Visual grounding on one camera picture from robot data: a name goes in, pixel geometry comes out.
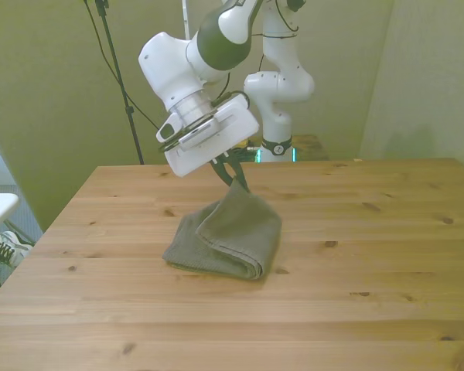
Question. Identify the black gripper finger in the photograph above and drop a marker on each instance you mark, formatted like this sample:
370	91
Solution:
237	172
221	172

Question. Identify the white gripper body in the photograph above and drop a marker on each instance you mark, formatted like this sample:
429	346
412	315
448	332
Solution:
216	141

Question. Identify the grey-green towel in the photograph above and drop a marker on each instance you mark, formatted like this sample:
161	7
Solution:
232	232

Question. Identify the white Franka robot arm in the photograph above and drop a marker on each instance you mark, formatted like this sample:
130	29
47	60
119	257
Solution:
178	73

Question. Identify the black tripod stand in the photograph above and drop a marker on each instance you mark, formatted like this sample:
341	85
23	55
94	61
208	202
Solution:
118	77

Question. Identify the thin white pole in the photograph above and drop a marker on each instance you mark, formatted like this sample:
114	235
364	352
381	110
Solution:
185	19

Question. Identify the white sneaker with laces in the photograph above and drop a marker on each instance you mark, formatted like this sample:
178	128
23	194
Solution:
5	247

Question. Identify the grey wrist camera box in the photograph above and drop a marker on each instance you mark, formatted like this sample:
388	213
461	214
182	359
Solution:
170	129

